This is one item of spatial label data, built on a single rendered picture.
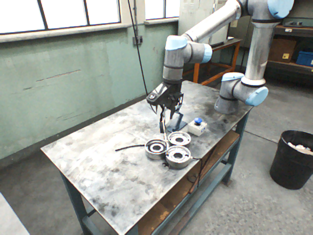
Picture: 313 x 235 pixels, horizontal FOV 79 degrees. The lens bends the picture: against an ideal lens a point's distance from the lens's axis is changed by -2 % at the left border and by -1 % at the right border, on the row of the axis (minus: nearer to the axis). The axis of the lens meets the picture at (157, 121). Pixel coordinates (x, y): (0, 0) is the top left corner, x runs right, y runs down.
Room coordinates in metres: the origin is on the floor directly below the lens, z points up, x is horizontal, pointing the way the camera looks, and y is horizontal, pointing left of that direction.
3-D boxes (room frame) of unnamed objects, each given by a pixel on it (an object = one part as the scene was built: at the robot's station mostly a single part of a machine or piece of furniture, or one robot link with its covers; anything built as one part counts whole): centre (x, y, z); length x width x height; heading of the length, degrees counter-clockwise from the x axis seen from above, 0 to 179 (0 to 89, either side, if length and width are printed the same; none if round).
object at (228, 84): (1.07, -0.44, 0.97); 0.13 x 0.12 x 0.14; 26
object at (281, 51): (3.60, -2.27, 0.64); 0.49 x 0.40 x 0.37; 53
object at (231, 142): (0.94, -0.07, 0.40); 1.17 x 0.59 x 0.80; 138
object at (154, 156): (0.67, 0.00, 0.82); 0.10 x 0.10 x 0.04
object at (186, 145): (0.72, -0.11, 0.82); 0.10 x 0.10 x 0.04
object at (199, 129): (0.84, -0.21, 0.82); 0.08 x 0.07 x 0.05; 138
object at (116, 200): (0.94, -0.07, 0.79); 1.20 x 0.60 x 0.02; 138
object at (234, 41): (3.40, -0.83, 0.39); 1.50 x 0.62 x 0.78; 138
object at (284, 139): (1.22, -1.19, 0.21); 0.34 x 0.34 x 0.43
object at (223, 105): (1.08, -0.44, 0.85); 0.15 x 0.15 x 0.10
